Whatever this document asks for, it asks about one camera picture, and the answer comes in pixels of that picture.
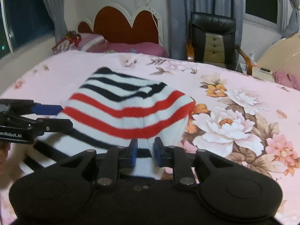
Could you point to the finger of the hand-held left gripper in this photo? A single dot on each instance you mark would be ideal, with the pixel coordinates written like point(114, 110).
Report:
point(56, 125)
point(48, 109)

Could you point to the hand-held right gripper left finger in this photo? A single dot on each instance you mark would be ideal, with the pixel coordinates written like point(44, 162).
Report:
point(133, 153)

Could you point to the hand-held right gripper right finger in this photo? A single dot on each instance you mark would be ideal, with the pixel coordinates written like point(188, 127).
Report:
point(157, 152)

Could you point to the grey striped knit sweater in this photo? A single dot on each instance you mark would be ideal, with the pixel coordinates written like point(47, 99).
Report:
point(126, 107)

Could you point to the person's left hand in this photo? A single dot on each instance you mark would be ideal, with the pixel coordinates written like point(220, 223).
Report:
point(3, 153)

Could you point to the red floral cloth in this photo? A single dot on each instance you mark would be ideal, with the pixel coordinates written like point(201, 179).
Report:
point(66, 42)

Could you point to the pink striped pillow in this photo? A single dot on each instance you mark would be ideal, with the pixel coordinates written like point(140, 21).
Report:
point(92, 41)

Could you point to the large sliding window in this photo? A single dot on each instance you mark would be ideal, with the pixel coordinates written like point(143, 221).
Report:
point(23, 21)

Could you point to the pink floral bedsheet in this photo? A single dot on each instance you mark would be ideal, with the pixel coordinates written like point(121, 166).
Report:
point(234, 98)

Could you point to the narrow grey curtain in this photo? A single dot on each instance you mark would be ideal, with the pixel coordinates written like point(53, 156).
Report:
point(52, 9)

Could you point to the pink pillows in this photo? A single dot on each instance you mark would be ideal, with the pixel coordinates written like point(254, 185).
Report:
point(140, 49)

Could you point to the red scalloped headboard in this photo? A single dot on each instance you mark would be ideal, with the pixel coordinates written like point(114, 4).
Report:
point(121, 25)

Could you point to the black leather armchair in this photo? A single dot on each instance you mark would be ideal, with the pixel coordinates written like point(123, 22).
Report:
point(211, 32)

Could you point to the cream box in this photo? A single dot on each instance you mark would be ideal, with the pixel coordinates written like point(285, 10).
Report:
point(262, 73)

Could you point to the pink bedding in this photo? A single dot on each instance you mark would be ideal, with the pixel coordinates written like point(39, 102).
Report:
point(288, 79)

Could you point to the cream round headboard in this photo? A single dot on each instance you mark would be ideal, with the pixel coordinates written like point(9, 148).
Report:
point(279, 56)

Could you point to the dark window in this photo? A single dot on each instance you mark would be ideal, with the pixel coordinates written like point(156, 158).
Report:
point(260, 0)

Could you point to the tied grey curtain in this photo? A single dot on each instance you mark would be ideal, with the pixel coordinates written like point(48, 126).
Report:
point(293, 9)

